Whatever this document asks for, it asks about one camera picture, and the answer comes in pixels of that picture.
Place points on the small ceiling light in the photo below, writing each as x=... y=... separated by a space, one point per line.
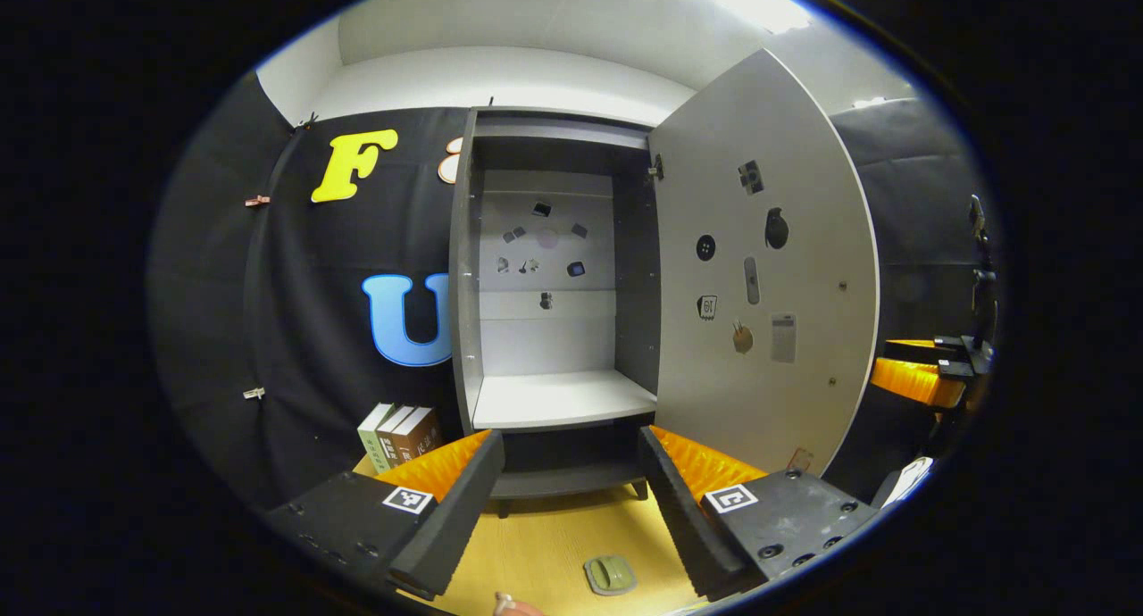
x=871 y=103

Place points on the black backdrop cloth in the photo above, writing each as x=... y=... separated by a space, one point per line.
x=268 y=330

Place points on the dark grey cabinet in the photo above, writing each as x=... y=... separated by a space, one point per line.
x=464 y=286

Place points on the beige cabinet door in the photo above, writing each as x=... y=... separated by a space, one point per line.
x=804 y=375

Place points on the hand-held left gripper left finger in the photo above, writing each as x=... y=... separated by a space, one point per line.
x=455 y=518

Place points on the brown book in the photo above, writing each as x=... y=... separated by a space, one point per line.
x=424 y=433
x=391 y=437

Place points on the white plastic object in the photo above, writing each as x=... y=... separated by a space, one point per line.
x=906 y=482

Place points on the metal door hinge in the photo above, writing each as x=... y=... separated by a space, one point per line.
x=657 y=168

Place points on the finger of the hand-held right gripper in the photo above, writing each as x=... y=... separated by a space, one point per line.
x=955 y=372
x=946 y=348

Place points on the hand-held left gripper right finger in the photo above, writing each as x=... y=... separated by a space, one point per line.
x=683 y=518

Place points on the green white book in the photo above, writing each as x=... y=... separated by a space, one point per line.
x=371 y=437

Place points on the white cabinet shelf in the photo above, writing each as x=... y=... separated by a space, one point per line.
x=563 y=400

